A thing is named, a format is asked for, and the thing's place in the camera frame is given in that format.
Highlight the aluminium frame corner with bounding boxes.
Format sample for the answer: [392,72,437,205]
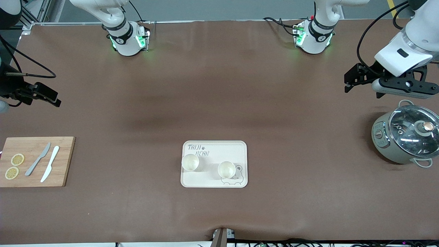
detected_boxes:
[0,0,52,35]

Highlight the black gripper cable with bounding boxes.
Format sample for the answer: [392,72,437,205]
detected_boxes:
[0,34,57,79]
[357,0,412,74]

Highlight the grey plastic knife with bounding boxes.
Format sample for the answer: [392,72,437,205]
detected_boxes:
[25,142,51,176]

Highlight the glass pot lid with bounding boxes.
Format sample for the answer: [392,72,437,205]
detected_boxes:
[389,105,439,158]

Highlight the white plastic knife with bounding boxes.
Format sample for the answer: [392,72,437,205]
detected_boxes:
[40,146,60,183]

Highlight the brown camera mount post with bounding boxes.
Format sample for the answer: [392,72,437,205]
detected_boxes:
[212,227,236,247]

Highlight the grey-green electric cooking pot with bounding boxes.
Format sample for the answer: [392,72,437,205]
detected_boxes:
[371,99,439,168]

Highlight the black base cables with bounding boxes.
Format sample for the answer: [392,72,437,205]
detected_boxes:
[263,16,299,36]

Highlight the wooden cutting board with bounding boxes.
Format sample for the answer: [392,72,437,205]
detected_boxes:
[0,137,76,188]

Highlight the brown table cover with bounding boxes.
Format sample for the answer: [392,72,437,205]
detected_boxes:
[0,20,439,245]

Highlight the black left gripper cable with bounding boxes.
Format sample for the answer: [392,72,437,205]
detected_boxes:
[357,0,412,74]

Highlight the beige bear print tray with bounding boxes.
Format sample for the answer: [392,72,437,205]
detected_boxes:
[181,141,248,188]

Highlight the white IKEA cup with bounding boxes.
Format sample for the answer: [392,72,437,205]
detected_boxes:
[181,153,200,171]
[217,161,237,179]

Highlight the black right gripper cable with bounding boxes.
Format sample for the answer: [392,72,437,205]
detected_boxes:
[0,34,57,79]

